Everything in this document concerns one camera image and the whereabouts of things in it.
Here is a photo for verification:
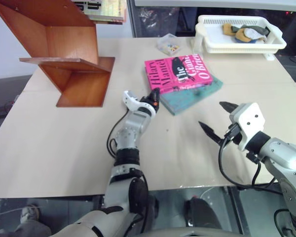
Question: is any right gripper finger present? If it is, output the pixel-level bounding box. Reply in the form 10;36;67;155
198;120;224;145
219;101;238;115

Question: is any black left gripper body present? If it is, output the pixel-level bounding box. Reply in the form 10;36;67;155
140;95;160;113

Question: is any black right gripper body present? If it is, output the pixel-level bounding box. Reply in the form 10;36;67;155
218;123;242;146

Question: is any pink Hilary Mantel book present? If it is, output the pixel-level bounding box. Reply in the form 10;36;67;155
144;53;219;93

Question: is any teal hardcover book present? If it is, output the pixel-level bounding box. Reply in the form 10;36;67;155
159;76;224;117

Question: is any book with brown cover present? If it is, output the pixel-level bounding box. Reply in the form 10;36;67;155
88;13;126;25

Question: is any zigzag wooden bookshelf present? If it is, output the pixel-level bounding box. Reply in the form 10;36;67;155
0;0;115;108

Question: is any yellow book with black print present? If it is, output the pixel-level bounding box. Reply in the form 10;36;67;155
73;0;127;17

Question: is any small clear plastic box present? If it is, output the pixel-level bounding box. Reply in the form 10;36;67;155
156;34;183;56

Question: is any white plastic basket tray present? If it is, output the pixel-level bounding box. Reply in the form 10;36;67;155
190;14;287;61

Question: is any yellow and white cloth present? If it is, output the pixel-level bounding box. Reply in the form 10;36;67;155
234;28;254;44

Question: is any blue and white cloth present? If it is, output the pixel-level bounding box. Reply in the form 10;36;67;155
248;34;268;45

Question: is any dark rounded block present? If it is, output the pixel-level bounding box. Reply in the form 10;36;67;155
184;197;223;232

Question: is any grey-green cloth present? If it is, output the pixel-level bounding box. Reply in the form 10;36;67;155
231;24;271;37

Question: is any grey robot torso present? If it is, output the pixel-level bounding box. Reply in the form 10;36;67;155
140;228;238;237

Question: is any white ledge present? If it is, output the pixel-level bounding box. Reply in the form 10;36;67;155
134;0;296;13

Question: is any grey sneaker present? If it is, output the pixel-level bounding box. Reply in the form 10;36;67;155
20;205;40;223

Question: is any grey trouser leg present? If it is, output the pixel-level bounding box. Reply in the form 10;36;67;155
12;217;52;237

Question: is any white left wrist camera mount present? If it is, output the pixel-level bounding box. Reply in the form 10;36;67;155
122;90;157;117

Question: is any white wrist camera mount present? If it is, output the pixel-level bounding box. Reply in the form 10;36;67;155
122;90;157;117
228;102;266;152

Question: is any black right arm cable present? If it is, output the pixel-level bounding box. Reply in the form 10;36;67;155
218;124;283;196

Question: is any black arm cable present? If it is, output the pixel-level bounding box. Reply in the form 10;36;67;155
107;112;129;159
218;124;283;196

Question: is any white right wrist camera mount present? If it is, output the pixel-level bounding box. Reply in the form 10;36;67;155
228;102;266;152

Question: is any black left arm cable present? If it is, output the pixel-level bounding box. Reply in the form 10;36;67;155
107;112;129;159

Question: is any grey partition post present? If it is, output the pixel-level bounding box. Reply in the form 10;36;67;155
126;0;139;38

